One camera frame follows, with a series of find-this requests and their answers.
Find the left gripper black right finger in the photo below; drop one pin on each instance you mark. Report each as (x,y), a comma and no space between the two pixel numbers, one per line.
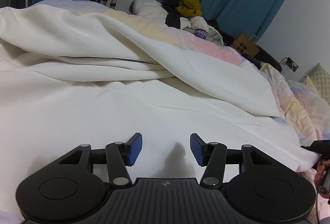
(215,156)

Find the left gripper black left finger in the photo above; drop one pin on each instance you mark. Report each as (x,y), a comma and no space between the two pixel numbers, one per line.
(116,156)

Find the white knit garment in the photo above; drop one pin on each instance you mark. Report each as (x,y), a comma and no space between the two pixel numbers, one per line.
(28,98)

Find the right hand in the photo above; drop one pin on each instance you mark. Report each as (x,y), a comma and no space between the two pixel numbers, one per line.
(320,170)

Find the pastel rainbow duvet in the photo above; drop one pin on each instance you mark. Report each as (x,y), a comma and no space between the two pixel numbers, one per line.
(137,74)

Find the cream quilted pillow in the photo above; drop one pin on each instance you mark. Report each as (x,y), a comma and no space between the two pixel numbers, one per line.
(318,79)

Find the grey white hoodie purple print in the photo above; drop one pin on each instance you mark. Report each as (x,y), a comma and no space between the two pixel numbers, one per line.
(198,26)

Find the mustard yellow garment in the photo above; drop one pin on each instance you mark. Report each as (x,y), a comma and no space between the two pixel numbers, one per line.
(189,8)

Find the white puffy jacket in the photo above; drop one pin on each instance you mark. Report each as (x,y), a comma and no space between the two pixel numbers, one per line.
(150,9)

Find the black garment on pile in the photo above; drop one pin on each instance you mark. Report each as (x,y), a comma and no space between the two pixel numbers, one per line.
(173,16)

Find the black wall socket charger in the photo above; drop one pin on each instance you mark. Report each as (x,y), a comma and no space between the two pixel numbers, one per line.
(289,63)

